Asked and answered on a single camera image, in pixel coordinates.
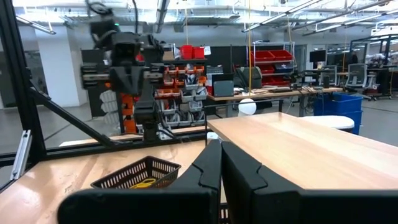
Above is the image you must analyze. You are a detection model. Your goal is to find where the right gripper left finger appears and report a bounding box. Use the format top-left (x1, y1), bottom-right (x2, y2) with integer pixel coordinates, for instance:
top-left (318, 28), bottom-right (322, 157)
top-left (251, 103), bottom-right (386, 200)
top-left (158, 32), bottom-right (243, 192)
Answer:
top-left (57, 139), bottom-right (222, 224)

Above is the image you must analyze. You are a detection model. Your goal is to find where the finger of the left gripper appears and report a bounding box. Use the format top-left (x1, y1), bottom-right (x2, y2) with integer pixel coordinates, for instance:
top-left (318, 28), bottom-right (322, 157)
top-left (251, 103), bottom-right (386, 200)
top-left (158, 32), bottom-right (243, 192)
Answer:
top-left (127, 67), bottom-right (145, 94)
top-left (110, 67), bottom-right (128, 94)

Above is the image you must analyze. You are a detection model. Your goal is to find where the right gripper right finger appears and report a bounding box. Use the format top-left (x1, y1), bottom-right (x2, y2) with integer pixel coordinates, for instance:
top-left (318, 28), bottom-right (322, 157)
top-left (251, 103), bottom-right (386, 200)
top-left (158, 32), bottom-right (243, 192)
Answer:
top-left (221, 141), bottom-right (398, 224)

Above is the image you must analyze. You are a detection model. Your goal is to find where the small black plastic basket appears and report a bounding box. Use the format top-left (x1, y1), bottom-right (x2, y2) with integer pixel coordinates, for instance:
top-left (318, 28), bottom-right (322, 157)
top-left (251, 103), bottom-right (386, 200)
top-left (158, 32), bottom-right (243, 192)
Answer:
top-left (219, 202), bottom-right (231, 224)

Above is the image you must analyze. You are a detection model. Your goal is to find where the yellow rubber band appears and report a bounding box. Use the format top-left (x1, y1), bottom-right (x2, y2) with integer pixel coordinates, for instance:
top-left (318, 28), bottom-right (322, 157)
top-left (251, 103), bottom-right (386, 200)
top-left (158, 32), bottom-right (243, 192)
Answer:
top-left (129, 177), bottom-right (157, 190)

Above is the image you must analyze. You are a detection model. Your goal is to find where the large black plastic basket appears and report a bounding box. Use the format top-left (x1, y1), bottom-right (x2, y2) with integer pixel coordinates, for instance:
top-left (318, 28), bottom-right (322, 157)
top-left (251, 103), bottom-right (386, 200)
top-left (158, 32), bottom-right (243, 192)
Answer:
top-left (90, 155), bottom-right (182, 190)

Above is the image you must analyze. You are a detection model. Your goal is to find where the wooden desk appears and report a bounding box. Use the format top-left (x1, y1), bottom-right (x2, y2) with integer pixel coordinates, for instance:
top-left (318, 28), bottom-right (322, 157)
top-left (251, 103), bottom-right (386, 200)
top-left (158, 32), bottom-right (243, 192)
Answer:
top-left (207, 86), bottom-right (343, 118)

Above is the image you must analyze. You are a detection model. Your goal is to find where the black storage rack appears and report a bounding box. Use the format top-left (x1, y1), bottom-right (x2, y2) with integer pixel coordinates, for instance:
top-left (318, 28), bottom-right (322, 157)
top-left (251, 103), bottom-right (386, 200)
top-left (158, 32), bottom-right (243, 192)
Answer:
top-left (81, 43), bottom-right (208, 134)

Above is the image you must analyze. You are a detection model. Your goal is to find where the grey storage case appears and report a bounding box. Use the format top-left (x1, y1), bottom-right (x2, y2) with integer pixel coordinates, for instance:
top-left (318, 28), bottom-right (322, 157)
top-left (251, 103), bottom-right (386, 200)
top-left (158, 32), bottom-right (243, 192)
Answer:
top-left (213, 80), bottom-right (234, 97)

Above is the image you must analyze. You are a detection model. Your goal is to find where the white light bulb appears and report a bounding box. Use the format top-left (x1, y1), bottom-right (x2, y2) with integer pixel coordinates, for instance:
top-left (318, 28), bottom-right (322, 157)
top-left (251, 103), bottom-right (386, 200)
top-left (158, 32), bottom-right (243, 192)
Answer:
top-left (238, 98), bottom-right (257, 116)

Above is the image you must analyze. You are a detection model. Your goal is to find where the white round tabletop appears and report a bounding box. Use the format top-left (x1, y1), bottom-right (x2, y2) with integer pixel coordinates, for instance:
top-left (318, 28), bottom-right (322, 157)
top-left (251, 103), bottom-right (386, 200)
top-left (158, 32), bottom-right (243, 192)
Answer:
top-left (300, 115), bottom-right (355, 133)

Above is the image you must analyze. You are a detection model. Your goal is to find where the dark green bag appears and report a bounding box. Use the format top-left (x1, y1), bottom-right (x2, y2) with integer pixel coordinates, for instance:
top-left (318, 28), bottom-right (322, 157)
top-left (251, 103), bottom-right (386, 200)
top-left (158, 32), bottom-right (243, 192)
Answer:
top-left (233, 66), bottom-right (264, 90)

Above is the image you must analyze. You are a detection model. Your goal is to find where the blue bin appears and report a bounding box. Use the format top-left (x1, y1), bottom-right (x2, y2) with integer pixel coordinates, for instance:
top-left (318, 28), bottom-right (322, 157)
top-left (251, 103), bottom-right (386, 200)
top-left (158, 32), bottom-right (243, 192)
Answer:
top-left (313, 92), bottom-right (364, 135)

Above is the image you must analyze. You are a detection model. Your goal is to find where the red storage bins shelf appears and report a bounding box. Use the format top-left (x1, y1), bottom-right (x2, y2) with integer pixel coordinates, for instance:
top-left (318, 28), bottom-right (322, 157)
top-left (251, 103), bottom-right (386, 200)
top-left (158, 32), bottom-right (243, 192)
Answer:
top-left (251, 42), bottom-right (295, 88)

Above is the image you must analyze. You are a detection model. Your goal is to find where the black monitor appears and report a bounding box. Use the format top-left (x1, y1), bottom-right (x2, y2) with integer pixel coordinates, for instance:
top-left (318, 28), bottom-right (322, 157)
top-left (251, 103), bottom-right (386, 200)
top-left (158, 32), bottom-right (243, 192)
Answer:
top-left (309, 49), bottom-right (327, 63)

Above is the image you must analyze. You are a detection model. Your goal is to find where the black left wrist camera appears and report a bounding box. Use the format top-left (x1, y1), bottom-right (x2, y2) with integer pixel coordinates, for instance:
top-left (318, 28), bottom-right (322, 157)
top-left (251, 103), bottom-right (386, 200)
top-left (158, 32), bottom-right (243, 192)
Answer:
top-left (111, 32), bottom-right (141, 65)

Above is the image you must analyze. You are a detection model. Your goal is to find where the wooden shelf riser black frame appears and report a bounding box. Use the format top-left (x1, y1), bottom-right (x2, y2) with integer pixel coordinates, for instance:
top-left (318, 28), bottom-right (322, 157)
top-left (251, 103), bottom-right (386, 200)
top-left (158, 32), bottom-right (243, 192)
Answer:
top-left (204, 98), bottom-right (398, 190)

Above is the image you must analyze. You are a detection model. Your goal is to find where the silver metal bracket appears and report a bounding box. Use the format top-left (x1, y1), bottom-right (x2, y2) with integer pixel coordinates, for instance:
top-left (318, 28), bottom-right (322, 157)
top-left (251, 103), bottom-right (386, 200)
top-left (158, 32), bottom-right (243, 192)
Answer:
top-left (10, 129), bottom-right (33, 181)

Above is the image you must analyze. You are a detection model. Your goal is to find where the yellow hanging cable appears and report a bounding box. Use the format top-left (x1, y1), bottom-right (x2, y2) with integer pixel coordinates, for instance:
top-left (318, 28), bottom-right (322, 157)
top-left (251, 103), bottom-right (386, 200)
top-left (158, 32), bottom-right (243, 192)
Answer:
top-left (247, 0), bottom-right (252, 94)

